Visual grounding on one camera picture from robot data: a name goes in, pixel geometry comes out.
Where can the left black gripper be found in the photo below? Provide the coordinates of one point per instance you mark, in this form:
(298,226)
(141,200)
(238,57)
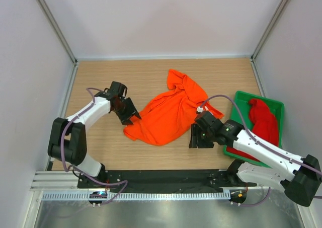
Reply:
(125,118)

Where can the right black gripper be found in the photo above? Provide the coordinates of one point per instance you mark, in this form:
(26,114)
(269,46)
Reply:
(195,140)

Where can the orange t shirt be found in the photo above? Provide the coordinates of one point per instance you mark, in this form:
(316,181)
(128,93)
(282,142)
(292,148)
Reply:
(170,114)

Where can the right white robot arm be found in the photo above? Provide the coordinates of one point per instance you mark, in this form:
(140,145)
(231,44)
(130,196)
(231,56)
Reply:
(299,178)

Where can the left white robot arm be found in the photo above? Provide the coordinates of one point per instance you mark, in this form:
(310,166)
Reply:
(68,138)

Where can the red t shirt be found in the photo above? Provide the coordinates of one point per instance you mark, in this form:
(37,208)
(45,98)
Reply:
(261,127)

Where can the green plastic bin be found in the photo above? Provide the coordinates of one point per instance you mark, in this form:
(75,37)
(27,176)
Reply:
(241,104)

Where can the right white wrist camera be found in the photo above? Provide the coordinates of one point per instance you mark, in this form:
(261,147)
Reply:
(201,109)

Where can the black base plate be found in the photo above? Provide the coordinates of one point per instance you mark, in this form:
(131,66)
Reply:
(175,181)

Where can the white slotted cable duct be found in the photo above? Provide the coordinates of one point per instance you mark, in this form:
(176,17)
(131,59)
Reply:
(103,196)

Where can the left aluminium frame post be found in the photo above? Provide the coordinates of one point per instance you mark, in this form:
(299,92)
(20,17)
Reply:
(53,23)

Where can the aluminium frame post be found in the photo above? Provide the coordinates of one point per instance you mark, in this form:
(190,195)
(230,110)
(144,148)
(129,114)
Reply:
(53,23)
(281,7)

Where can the right aluminium frame post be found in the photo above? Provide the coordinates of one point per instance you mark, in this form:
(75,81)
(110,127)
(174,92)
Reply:
(281,7)

